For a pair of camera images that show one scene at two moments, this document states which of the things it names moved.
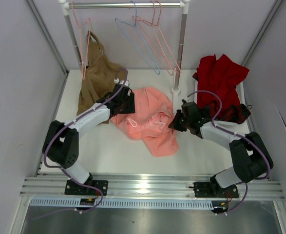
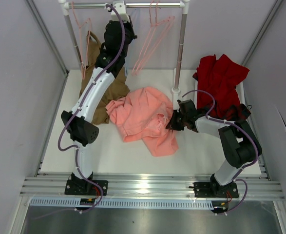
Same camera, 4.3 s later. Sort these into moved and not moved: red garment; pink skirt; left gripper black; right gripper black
Moved: left gripper black
Not moved: right gripper black; pink skirt; red garment
